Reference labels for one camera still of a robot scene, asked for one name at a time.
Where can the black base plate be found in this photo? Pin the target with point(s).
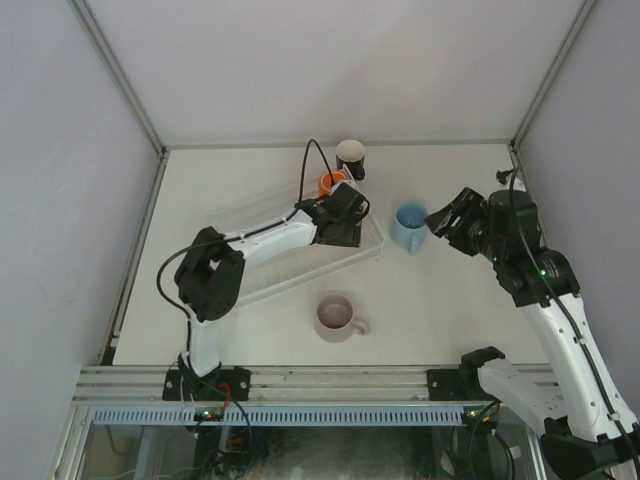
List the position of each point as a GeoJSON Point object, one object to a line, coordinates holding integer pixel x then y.
{"type": "Point", "coordinates": [182, 384]}
{"type": "Point", "coordinates": [449, 384]}

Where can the white wire dish rack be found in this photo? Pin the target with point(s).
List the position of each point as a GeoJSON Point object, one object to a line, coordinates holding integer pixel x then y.
{"type": "Point", "coordinates": [295, 267]}

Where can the lilac mug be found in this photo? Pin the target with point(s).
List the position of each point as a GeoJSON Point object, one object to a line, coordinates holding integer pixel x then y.
{"type": "Point", "coordinates": [336, 321]}

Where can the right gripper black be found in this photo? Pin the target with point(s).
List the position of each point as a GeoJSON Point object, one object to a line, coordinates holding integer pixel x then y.
{"type": "Point", "coordinates": [460, 223]}

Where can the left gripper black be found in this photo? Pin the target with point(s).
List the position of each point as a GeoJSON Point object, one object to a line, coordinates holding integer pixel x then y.
{"type": "Point", "coordinates": [342, 234]}

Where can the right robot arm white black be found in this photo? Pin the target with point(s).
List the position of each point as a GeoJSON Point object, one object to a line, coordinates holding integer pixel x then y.
{"type": "Point", "coordinates": [591, 429]}

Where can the aluminium front frame rail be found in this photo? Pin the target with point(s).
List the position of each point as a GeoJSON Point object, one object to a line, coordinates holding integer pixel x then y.
{"type": "Point", "coordinates": [268, 385]}

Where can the orange mug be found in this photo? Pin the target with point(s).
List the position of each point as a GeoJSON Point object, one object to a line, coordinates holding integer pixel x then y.
{"type": "Point", "coordinates": [329, 181]}

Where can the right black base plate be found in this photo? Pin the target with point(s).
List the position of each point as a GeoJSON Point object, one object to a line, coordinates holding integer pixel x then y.
{"type": "Point", "coordinates": [449, 384]}

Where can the black mug cream inside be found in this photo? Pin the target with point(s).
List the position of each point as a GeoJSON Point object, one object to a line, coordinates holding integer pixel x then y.
{"type": "Point", "coordinates": [350, 154]}

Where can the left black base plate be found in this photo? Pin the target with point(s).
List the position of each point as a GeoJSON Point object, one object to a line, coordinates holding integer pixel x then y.
{"type": "Point", "coordinates": [182, 384]}

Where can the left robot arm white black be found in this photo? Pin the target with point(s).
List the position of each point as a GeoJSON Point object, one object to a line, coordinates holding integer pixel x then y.
{"type": "Point", "coordinates": [210, 274]}

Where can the light blue mug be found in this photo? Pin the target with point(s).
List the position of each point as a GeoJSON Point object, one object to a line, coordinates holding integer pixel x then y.
{"type": "Point", "coordinates": [408, 227]}

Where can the blue slotted cable duct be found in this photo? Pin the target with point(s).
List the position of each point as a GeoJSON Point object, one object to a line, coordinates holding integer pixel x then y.
{"type": "Point", "coordinates": [283, 416]}

